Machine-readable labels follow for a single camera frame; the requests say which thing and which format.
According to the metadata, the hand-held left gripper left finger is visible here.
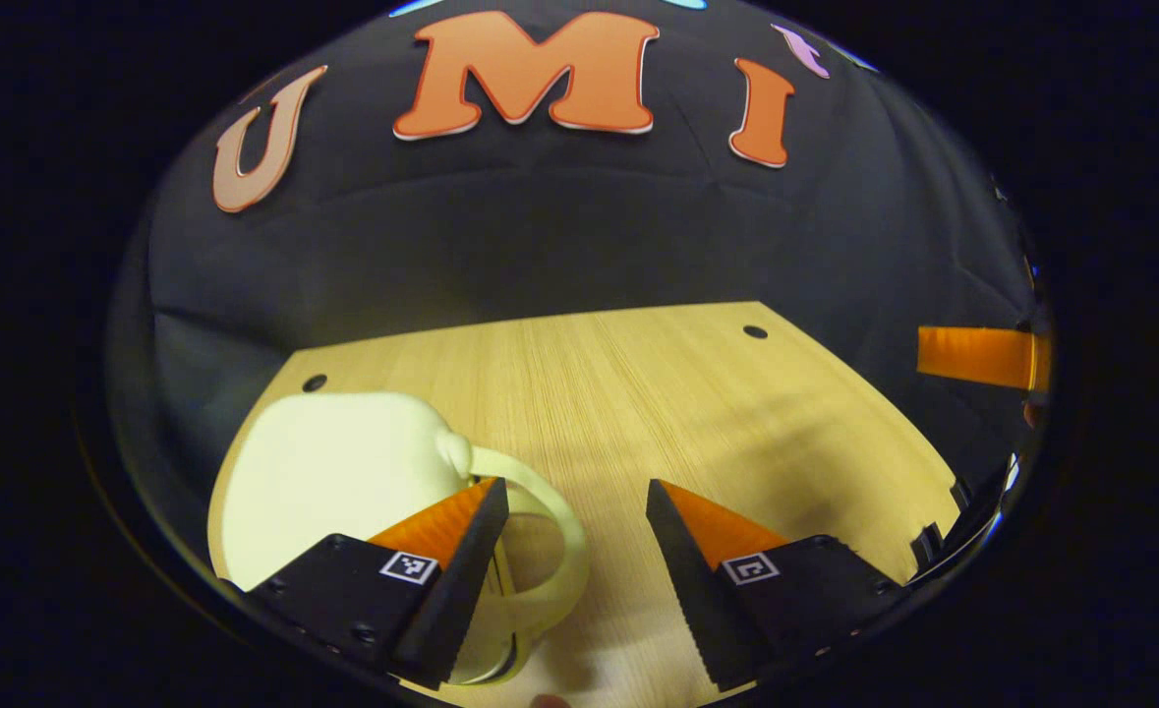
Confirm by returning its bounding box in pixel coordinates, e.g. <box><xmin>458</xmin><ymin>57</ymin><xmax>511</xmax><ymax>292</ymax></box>
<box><xmin>245</xmin><ymin>477</ymin><xmax>511</xmax><ymax>692</ymax></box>

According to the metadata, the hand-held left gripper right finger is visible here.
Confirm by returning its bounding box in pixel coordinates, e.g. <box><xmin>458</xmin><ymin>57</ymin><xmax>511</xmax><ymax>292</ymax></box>
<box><xmin>644</xmin><ymin>479</ymin><xmax>906</xmax><ymax>692</ymax></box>

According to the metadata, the pale yellow suitcase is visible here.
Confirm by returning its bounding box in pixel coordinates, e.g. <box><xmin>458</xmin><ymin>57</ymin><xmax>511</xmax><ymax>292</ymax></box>
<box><xmin>206</xmin><ymin>391</ymin><xmax>591</xmax><ymax>687</ymax></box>

